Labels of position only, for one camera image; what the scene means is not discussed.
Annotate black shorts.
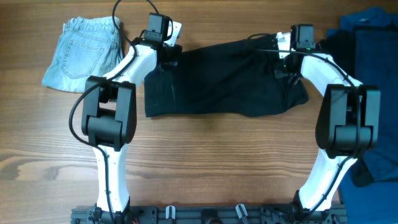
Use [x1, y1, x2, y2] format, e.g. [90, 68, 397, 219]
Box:
[144, 34, 308, 117]

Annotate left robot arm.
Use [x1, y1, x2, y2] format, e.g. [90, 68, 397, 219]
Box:
[81, 13, 182, 223]

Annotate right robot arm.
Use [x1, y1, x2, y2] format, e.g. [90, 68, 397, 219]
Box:
[275, 24, 381, 223]

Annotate folded light blue jeans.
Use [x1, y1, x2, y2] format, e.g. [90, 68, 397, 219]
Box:
[42, 17, 124, 93]

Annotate blue garment pile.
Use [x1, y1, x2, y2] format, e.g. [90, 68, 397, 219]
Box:
[326, 6, 398, 224]

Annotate left black cable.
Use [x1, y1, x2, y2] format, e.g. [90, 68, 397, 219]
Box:
[68, 0, 161, 224]

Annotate black cable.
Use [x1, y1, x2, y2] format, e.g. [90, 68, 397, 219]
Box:
[246, 32, 363, 222]
[68, 0, 161, 224]

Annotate right black cable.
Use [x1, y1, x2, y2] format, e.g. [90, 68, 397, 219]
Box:
[246, 32, 363, 222]

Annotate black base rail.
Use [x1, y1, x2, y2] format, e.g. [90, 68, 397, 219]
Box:
[70, 204, 348, 224]

